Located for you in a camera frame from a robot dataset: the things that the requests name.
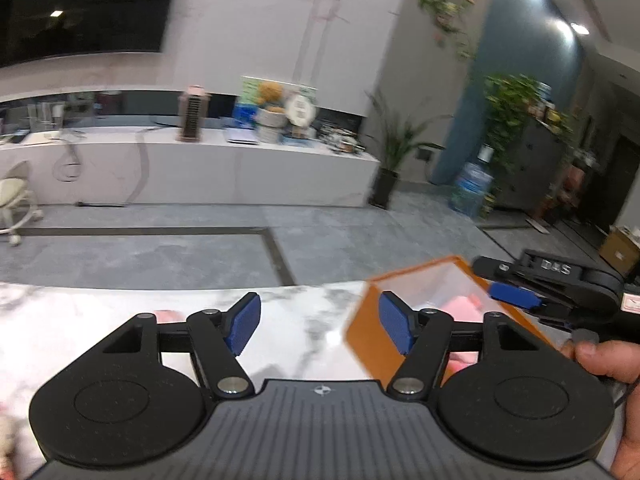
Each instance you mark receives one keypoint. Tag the white marble tv bench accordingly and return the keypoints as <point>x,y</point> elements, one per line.
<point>225,172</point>

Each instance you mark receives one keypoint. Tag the leafy green plant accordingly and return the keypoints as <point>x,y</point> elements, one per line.
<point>520,115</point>

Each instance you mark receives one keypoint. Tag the dark cabinet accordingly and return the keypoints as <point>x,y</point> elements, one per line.
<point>535,170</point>

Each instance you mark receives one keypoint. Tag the black white checkered ornament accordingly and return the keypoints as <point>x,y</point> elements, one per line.
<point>342,137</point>

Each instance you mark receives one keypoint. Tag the blue green painting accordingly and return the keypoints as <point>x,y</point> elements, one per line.
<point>246,105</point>

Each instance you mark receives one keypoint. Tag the person's right hand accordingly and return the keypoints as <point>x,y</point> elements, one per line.
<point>610,360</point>

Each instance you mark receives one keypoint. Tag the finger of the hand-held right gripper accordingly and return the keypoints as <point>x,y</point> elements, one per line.
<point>515,295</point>
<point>500,270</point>

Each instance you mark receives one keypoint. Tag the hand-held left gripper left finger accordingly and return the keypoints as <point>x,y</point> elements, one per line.
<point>242,325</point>

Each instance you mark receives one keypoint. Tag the orange container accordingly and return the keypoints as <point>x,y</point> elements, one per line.
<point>365,335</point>

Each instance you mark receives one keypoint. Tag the blue water jug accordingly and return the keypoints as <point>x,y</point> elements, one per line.
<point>470,190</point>

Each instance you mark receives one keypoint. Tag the round paper fan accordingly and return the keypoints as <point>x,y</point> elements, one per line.
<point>300,109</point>

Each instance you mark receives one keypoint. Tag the small teddy bear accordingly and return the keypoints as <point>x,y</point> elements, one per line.
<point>270,95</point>

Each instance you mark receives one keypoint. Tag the white swivel stool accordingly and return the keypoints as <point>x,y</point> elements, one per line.
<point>12,195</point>

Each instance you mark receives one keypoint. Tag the hanging vine plant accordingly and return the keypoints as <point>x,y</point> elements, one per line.
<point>445,15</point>

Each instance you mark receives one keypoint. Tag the potted plant in black pot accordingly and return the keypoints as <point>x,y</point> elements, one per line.
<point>395,150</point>

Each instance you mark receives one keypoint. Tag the wall socket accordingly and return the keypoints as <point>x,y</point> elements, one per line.
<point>423,154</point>

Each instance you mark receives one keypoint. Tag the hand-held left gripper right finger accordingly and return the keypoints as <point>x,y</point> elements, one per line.
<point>395,322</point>

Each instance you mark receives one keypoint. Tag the black television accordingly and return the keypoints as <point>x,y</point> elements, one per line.
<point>75,5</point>

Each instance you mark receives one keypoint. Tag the pink plush pouch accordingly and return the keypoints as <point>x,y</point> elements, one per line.
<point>462,310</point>

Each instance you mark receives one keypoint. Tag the pink space heater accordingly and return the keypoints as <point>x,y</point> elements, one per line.
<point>194,112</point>

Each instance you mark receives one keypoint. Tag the grey laptop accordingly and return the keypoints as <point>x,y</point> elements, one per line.
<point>242,137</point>

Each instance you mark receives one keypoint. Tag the cardboard box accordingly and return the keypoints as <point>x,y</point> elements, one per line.
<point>620,252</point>

